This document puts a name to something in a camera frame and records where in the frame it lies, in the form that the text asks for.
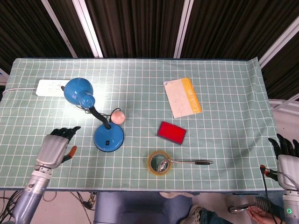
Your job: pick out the green checkered tablecloth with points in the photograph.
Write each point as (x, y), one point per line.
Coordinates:
(224, 116)

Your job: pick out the white power strip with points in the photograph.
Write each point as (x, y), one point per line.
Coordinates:
(46, 88)

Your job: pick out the blue-grey robot torso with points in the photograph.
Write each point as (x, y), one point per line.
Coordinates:
(130, 207)

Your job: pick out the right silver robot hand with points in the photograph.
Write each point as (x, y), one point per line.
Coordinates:
(287, 168)

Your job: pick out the white sneaker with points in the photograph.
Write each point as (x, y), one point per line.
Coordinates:
(192, 215)

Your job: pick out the bystander bare hand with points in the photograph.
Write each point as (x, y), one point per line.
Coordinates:
(262, 215)

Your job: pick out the yellowish tape roll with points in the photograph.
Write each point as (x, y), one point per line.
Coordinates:
(153, 171)

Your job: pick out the white yellow notebook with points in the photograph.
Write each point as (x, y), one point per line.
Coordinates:
(180, 98)

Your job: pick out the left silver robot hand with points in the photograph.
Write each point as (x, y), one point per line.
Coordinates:
(50, 151)

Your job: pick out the pink round disc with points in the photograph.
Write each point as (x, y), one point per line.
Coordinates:
(118, 117)

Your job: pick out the blue desk lamp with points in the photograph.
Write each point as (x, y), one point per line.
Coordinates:
(78, 89)

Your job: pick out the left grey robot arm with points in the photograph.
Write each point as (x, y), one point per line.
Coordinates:
(30, 196)

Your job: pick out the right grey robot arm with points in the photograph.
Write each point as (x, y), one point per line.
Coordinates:
(290, 207)

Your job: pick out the red ink pad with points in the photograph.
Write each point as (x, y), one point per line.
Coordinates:
(171, 133)

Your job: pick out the white frame bar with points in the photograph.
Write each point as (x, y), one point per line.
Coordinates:
(59, 29)
(183, 29)
(279, 42)
(87, 28)

